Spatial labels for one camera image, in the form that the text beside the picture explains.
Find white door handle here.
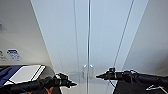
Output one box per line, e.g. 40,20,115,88
89,64,95,80
82,64,88,80

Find white wardrobe door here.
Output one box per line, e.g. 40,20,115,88
29,0,90,94
88,0,150,94

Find white wardrobe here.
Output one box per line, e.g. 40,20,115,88
29,0,150,94

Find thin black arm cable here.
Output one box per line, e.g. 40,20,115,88
109,79,117,89

